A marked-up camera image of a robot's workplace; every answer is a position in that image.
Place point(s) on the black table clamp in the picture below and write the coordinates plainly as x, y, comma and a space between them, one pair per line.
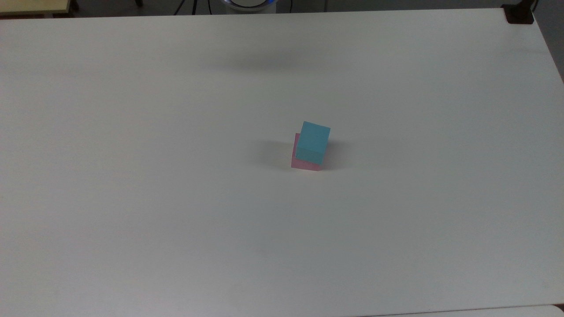
519, 14

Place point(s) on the yellow wooden table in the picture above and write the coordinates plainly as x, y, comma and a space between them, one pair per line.
31, 6

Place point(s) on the blue cube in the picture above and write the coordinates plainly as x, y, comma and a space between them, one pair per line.
313, 140

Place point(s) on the pink cube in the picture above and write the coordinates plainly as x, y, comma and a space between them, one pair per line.
299, 164

